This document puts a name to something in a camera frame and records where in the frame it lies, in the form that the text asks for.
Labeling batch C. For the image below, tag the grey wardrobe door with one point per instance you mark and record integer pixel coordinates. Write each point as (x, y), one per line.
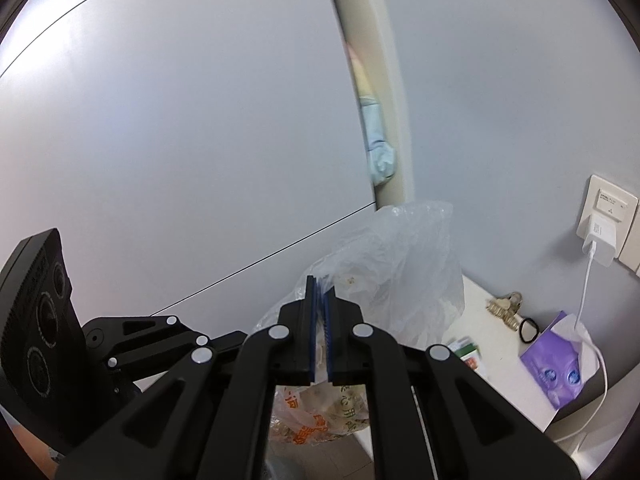
(175, 135)

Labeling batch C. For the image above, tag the green white food flyer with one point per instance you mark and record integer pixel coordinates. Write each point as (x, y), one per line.
(467, 355)

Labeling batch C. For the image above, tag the white wall socket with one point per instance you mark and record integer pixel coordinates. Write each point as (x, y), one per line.
(610, 195)

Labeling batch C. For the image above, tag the white charger plug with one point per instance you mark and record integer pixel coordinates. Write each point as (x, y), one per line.
(600, 240)

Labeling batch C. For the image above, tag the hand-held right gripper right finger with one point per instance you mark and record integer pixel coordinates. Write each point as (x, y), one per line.
(329, 355)

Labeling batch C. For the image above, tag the clear plastic bag of leftovers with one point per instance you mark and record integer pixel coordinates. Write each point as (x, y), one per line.
(400, 270)

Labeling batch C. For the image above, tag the light blue cloth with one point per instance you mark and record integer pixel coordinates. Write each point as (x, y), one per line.
(380, 160)

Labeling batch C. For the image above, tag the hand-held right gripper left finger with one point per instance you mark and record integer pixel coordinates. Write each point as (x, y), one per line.
(313, 350)

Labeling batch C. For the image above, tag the white nightstand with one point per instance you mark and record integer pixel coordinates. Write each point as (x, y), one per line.
(510, 400)

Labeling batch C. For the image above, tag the cream door frame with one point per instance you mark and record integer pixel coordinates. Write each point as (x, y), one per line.
(395, 85)

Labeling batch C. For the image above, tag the clear hair claw clip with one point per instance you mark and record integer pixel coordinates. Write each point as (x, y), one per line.
(505, 310)

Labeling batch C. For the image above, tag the purple tissue pack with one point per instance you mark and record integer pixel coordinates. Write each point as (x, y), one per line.
(550, 375)

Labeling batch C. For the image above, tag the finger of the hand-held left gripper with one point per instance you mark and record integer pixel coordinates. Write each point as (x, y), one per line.
(150, 332)

